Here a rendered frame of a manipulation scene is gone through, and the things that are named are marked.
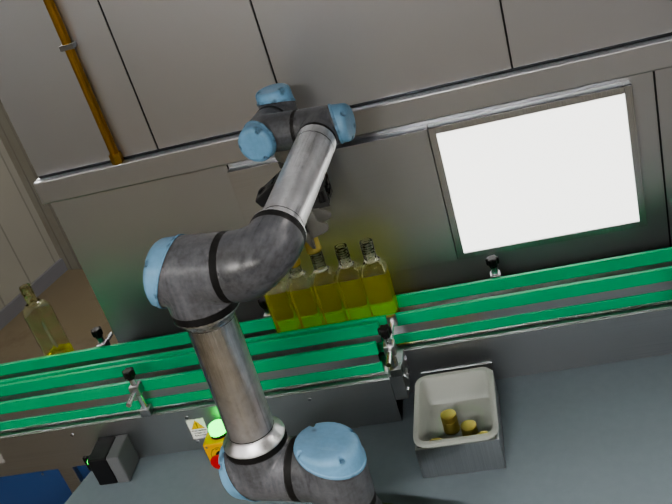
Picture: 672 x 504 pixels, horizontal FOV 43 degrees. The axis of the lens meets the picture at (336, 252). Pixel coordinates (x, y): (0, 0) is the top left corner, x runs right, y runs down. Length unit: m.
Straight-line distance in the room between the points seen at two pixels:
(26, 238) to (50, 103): 3.07
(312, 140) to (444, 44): 0.45
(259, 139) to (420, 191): 0.47
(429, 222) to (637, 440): 0.65
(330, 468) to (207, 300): 0.36
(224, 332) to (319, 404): 0.58
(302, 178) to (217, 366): 0.35
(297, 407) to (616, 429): 0.69
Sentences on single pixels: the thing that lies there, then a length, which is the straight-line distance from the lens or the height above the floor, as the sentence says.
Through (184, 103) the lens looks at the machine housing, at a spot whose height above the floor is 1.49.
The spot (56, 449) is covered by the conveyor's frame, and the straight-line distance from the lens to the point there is 2.23.
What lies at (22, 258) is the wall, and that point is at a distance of 5.07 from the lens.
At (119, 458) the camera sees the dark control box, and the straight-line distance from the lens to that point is 2.07.
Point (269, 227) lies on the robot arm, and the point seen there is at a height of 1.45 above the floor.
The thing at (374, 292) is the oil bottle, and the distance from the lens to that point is 1.90.
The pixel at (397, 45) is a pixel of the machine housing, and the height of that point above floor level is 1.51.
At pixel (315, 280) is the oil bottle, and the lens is 1.90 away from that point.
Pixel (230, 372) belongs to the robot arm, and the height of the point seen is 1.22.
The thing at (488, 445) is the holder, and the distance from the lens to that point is 1.75.
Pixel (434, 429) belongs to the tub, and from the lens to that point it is 1.89.
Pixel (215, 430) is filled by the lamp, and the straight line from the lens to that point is 1.97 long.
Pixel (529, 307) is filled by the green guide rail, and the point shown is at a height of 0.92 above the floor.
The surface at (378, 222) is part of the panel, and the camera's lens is 1.98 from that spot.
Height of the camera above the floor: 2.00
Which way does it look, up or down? 28 degrees down
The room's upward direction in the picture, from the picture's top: 18 degrees counter-clockwise
